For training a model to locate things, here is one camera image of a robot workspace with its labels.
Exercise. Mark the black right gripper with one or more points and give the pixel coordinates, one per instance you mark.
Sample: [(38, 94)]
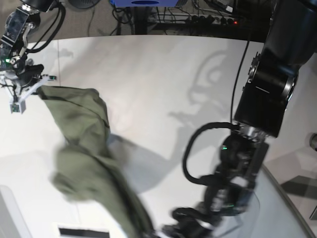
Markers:
[(30, 76)]

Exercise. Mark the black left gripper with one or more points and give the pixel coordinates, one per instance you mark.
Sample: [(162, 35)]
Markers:
[(195, 223)]

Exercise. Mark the green t-shirt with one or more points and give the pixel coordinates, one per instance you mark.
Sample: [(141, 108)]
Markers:
[(85, 168)]

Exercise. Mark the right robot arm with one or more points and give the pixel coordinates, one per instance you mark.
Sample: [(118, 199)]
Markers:
[(14, 50)]

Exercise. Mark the blue box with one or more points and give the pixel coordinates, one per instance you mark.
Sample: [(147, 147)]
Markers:
[(134, 3)]

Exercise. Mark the black table leg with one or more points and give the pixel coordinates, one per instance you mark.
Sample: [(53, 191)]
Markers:
[(140, 15)]

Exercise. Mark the black power strip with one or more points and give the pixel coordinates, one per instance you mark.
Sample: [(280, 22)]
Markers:
[(212, 19)]

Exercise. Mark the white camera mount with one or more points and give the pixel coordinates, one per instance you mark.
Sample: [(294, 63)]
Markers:
[(18, 93)]

